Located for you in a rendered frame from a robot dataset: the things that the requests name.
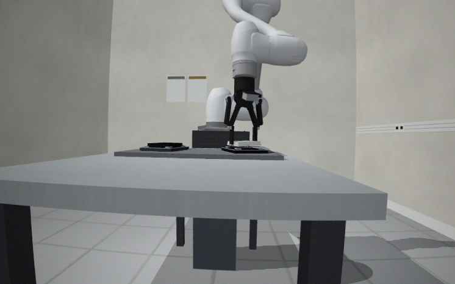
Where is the black rectangular frame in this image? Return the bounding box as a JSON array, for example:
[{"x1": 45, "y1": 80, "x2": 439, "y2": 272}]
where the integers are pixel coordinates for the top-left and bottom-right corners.
[{"x1": 221, "y1": 146, "x2": 268, "y2": 154}]

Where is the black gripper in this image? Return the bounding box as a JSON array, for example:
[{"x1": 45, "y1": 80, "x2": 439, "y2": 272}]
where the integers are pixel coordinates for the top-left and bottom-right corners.
[{"x1": 224, "y1": 76, "x2": 263, "y2": 144}]

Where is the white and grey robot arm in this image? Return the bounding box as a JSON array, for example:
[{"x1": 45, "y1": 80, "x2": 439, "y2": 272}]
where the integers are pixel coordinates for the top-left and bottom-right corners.
[{"x1": 198, "y1": 0, "x2": 307, "y2": 131}]

